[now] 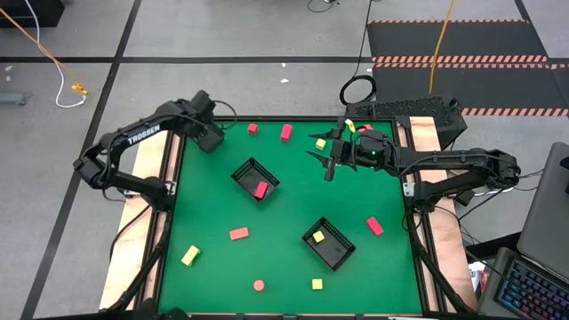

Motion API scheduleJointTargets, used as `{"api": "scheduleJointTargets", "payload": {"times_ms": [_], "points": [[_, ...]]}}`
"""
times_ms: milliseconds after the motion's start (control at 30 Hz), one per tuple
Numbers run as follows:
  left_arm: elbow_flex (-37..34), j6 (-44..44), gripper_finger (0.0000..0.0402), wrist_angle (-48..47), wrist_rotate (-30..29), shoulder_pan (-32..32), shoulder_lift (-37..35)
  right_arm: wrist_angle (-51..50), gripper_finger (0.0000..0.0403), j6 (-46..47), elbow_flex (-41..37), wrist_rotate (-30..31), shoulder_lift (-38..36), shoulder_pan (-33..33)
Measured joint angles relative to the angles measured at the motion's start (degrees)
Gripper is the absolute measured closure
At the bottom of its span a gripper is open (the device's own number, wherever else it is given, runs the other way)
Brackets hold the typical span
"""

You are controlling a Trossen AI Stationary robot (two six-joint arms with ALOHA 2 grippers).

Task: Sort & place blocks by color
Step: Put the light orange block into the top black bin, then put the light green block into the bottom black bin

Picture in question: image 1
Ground black perforated box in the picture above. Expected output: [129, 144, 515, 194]
[345, 96, 469, 150]

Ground black coiled cable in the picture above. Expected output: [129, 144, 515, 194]
[339, 0, 378, 107]

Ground small printed box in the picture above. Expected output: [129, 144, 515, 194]
[469, 260, 490, 292]

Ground black mat orange stripes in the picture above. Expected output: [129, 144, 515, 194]
[366, 19, 569, 117]

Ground yellow cable with plug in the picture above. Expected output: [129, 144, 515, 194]
[0, 7, 89, 97]

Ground wooden side board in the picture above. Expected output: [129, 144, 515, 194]
[98, 131, 183, 311]
[408, 116, 480, 312]

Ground black floor box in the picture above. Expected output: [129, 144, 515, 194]
[0, 0, 66, 28]

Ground yellow hanging cable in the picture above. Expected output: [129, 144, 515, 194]
[428, 0, 458, 96]

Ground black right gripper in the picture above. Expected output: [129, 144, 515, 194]
[304, 116, 396, 182]

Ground backlit keyboard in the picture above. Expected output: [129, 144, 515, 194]
[478, 247, 569, 320]

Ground black table frame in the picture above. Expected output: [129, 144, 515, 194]
[150, 116, 430, 319]

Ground white floor cable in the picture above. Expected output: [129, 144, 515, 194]
[24, 0, 88, 109]

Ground grey floor object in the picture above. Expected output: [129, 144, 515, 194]
[0, 92, 27, 107]

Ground black frame strut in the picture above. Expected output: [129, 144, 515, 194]
[109, 212, 175, 311]
[405, 212, 473, 315]

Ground black slotted plastic basket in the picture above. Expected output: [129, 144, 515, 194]
[301, 216, 357, 272]
[230, 156, 281, 204]

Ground grey laptop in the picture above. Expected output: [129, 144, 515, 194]
[517, 141, 569, 282]

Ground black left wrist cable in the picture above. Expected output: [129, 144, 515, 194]
[214, 100, 239, 131]

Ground long yellow block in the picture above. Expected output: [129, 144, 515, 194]
[180, 244, 202, 268]

